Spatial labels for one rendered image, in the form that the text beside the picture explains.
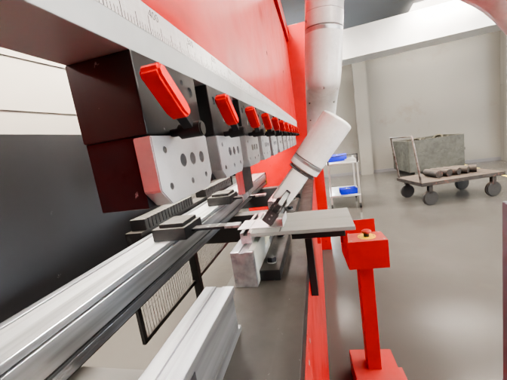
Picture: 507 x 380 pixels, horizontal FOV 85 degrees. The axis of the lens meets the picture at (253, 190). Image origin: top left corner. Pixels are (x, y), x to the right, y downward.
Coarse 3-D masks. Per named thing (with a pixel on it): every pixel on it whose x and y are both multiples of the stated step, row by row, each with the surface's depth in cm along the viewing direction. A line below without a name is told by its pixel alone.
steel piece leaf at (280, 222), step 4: (284, 212) 80; (284, 216) 79; (256, 220) 84; (260, 220) 83; (276, 220) 80; (280, 220) 80; (284, 220) 78; (256, 224) 80; (260, 224) 79; (264, 224) 78; (276, 224) 77; (280, 224) 76; (252, 228) 76
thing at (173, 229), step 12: (180, 216) 89; (192, 216) 88; (156, 228) 84; (168, 228) 81; (180, 228) 80; (192, 228) 84; (204, 228) 83; (216, 228) 82; (156, 240) 83; (168, 240) 82; (180, 240) 81
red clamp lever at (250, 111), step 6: (246, 108) 64; (252, 108) 63; (246, 114) 65; (252, 114) 64; (252, 120) 66; (258, 120) 67; (252, 126) 68; (258, 126) 68; (252, 132) 71; (258, 132) 70; (264, 132) 71
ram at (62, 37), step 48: (0, 0) 17; (48, 0) 19; (96, 0) 24; (144, 0) 31; (192, 0) 45; (240, 0) 81; (48, 48) 25; (96, 48) 26; (144, 48) 30; (240, 48) 74; (240, 96) 69; (288, 96) 216
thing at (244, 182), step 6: (246, 168) 79; (240, 174) 74; (246, 174) 78; (240, 180) 75; (246, 180) 77; (252, 180) 84; (240, 186) 75; (246, 186) 77; (252, 186) 83; (240, 192) 75; (246, 192) 77; (246, 198) 79
